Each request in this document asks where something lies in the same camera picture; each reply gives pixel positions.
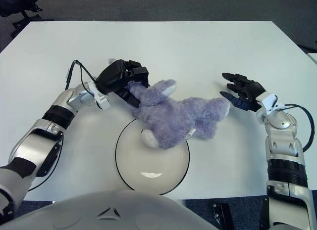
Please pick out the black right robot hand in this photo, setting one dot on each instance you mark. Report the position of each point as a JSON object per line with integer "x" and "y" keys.
{"x": 252, "y": 91}

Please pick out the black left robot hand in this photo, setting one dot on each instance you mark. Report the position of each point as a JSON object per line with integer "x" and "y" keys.
{"x": 111, "y": 76}

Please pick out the purple plush bunny doll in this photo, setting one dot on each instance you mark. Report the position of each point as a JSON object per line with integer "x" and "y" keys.
{"x": 173, "y": 116}

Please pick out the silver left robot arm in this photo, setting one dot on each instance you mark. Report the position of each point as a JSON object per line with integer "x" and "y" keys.
{"x": 32, "y": 146}

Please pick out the white plate with black rim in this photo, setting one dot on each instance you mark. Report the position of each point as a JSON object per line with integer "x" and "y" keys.
{"x": 153, "y": 165}

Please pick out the white side desk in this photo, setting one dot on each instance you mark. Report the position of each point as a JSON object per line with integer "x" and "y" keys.
{"x": 313, "y": 58}

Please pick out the black office chair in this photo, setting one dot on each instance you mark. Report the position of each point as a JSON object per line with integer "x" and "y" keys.
{"x": 10, "y": 5}

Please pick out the silver robot torso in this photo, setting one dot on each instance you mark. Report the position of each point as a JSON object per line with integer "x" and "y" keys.
{"x": 111, "y": 215}

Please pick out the black bracket under table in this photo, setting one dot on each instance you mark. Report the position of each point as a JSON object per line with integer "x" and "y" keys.
{"x": 222, "y": 214}

